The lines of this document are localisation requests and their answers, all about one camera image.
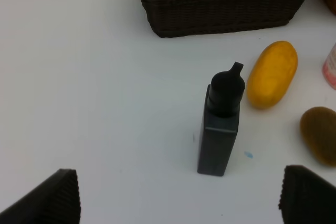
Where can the yellow mango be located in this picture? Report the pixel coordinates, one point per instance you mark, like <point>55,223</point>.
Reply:
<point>272,75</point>

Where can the dark green pump bottle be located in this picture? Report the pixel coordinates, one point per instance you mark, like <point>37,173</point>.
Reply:
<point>220,121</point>

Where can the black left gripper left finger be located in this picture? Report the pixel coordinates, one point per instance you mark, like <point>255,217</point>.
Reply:
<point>55,200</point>

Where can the brown kiwi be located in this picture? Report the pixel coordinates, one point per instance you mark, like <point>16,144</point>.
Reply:
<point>317,127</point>

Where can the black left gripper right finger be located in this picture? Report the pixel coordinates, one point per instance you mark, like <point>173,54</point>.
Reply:
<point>306,197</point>

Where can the pink spray bottle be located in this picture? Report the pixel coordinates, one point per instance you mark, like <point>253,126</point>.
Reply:
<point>329,68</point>

